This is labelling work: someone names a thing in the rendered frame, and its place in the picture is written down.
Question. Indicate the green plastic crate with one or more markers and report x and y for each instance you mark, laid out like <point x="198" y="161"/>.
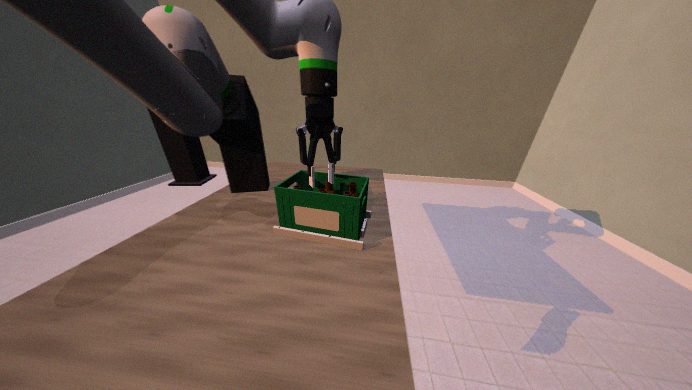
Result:
<point x="322" y="213"/>

